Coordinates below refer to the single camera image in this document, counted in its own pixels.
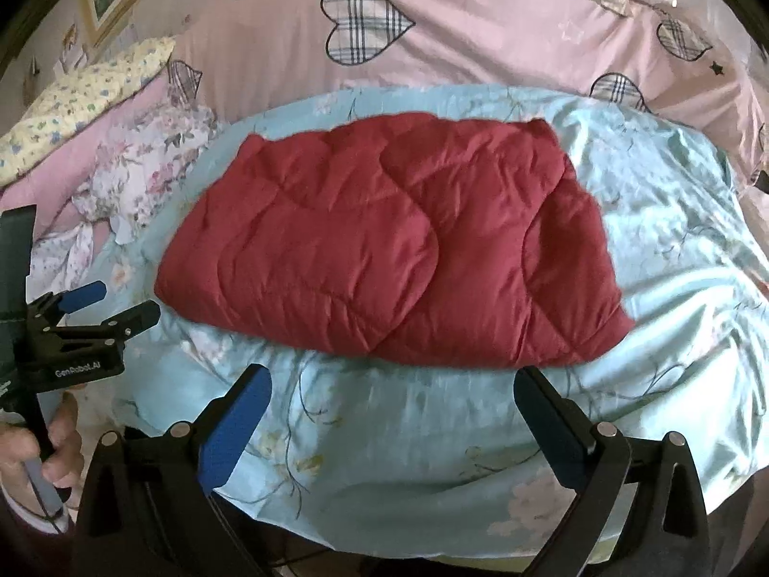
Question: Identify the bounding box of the red quilted jacket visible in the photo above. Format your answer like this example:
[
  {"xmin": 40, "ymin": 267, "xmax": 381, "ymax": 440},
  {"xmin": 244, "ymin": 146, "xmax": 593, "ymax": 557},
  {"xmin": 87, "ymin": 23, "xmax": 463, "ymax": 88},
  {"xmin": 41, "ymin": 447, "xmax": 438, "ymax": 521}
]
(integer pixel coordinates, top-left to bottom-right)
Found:
[{"xmin": 153, "ymin": 111, "xmax": 638, "ymax": 370}]

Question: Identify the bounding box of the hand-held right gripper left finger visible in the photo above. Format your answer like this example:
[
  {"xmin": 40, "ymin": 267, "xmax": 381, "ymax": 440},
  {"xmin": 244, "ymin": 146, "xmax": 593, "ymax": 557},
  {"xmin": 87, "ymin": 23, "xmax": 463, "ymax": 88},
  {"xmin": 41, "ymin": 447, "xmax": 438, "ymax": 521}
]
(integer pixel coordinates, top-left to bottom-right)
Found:
[{"xmin": 75, "ymin": 364, "xmax": 275, "ymax": 577}]

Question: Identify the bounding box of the yellow floral pillow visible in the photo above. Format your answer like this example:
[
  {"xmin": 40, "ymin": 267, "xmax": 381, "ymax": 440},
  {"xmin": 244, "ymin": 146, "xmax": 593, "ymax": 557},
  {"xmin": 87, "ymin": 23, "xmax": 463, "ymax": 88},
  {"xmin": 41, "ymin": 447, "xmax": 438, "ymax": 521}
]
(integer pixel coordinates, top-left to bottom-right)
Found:
[{"xmin": 0, "ymin": 36, "xmax": 178, "ymax": 185}]

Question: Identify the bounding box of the pink duvet with plaid hearts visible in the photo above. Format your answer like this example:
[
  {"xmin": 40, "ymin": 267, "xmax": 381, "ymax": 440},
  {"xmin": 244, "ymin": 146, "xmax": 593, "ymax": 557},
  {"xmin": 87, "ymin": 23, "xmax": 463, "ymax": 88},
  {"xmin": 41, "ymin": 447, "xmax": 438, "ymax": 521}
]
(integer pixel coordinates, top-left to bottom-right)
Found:
[{"xmin": 162, "ymin": 0, "xmax": 769, "ymax": 188}]

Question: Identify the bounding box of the person's left hand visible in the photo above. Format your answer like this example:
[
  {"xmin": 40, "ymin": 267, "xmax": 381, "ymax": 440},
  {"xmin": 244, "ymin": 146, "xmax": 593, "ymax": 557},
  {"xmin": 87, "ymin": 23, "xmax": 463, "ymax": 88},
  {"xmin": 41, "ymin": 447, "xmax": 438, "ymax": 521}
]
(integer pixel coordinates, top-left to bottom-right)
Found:
[{"xmin": 0, "ymin": 389, "xmax": 86, "ymax": 514}]

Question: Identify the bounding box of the white floral cloth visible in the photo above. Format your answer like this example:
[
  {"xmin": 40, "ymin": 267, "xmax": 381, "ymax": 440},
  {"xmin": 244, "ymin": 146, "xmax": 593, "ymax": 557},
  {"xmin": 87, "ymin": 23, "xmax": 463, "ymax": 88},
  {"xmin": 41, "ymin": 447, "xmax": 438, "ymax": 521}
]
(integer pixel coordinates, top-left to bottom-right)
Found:
[{"xmin": 27, "ymin": 102, "xmax": 221, "ymax": 302}]

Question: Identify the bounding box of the light blue floral bedsheet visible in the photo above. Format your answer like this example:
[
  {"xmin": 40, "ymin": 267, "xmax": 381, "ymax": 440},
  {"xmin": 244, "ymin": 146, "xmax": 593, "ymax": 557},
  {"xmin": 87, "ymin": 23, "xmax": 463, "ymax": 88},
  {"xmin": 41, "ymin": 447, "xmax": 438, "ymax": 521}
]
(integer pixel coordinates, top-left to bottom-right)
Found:
[{"xmin": 90, "ymin": 84, "xmax": 769, "ymax": 561}]

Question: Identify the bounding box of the person's left forearm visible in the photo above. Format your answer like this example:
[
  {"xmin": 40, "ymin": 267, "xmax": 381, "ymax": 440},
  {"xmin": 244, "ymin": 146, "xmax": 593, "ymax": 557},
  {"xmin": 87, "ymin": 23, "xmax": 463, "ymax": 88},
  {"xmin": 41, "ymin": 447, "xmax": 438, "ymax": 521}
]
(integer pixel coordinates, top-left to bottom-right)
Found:
[{"xmin": 0, "ymin": 484, "xmax": 82, "ymax": 577}]

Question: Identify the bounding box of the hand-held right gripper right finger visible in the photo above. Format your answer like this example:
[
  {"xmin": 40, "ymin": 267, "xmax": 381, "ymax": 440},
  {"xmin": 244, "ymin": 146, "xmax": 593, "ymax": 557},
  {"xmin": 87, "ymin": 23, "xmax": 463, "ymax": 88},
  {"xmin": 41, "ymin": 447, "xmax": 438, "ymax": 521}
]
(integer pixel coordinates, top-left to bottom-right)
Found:
[{"xmin": 513, "ymin": 366, "xmax": 713, "ymax": 577}]

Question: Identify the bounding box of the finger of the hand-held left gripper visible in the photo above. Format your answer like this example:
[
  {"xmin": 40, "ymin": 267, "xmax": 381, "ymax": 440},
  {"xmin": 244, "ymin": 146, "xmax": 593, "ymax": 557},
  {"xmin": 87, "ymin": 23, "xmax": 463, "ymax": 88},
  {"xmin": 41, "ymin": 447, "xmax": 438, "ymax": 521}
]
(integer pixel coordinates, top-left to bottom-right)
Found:
[
  {"xmin": 30, "ymin": 280, "xmax": 109, "ymax": 330},
  {"xmin": 57, "ymin": 301, "xmax": 163, "ymax": 346}
]

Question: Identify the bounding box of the pink pillow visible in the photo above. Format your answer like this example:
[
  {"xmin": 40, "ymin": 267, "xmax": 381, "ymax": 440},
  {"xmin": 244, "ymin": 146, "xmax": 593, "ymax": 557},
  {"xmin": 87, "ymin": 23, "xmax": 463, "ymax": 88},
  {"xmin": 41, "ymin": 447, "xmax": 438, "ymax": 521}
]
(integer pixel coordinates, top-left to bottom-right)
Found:
[{"xmin": 0, "ymin": 72, "xmax": 176, "ymax": 237}]

